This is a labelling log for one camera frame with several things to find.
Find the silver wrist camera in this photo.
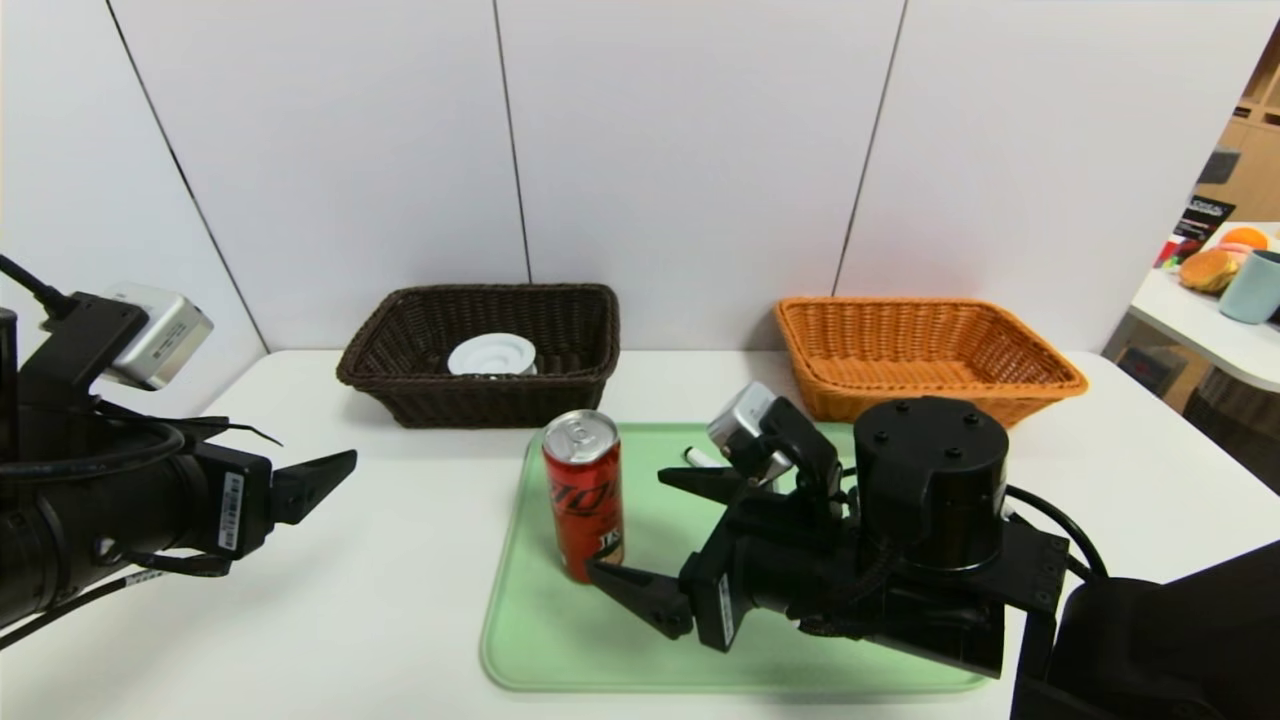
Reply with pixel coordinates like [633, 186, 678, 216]
[100, 285, 215, 391]
[707, 381, 793, 483]

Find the white side table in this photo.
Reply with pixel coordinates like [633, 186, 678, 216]
[1128, 222, 1280, 395]

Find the brown bread bun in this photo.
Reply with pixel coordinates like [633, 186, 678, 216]
[1178, 248, 1241, 295]

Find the light green plastic tray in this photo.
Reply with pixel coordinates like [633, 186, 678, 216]
[480, 422, 991, 694]

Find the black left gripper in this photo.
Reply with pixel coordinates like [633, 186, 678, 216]
[75, 422, 358, 596]

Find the white plastic sink strainer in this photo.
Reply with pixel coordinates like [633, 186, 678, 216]
[447, 333, 538, 378]

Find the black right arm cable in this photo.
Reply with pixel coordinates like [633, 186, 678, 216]
[1003, 485, 1111, 583]

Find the red soda can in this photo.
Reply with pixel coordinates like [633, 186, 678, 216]
[542, 409, 626, 584]

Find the teal cup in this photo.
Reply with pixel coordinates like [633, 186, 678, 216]
[1217, 250, 1280, 326]

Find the black printed box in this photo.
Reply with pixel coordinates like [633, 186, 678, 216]
[1172, 195, 1237, 246]

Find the wooden shelf unit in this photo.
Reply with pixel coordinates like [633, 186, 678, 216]
[1195, 20, 1280, 226]

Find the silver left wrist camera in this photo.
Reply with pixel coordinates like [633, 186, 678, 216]
[100, 285, 215, 391]

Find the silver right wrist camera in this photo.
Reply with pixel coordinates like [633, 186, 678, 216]
[707, 381, 793, 483]

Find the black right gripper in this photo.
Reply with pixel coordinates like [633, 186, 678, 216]
[585, 466, 850, 654]

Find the black left camera cable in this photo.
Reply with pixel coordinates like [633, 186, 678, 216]
[0, 254, 79, 317]

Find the orange wicker basket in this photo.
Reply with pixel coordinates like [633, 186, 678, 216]
[773, 296, 1089, 429]

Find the dark brown wicker basket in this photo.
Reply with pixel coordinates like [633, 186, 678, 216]
[336, 284, 622, 430]

